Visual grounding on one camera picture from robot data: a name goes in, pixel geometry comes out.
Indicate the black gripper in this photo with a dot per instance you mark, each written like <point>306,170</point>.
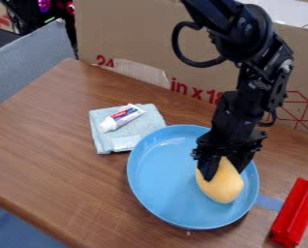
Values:
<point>232,137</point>

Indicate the yellow ball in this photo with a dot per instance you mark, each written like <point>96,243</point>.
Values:
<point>226,185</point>

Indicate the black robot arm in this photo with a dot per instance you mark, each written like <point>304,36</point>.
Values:
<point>240,29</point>

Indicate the blue plate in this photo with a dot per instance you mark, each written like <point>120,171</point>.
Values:
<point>162,177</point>

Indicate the blue tape strip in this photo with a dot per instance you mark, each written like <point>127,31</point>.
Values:
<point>268,203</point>

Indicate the red plastic block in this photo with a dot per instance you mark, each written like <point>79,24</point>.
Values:
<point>291,222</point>

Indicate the light blue folded cloth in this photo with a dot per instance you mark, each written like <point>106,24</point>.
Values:
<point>124,138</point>

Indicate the white toothpaste tube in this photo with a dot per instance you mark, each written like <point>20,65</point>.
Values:
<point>116,120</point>

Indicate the brown cardboard box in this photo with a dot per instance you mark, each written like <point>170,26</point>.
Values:
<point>131,30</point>

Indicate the black machine with lights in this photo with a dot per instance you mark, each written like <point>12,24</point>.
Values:
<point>31,14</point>

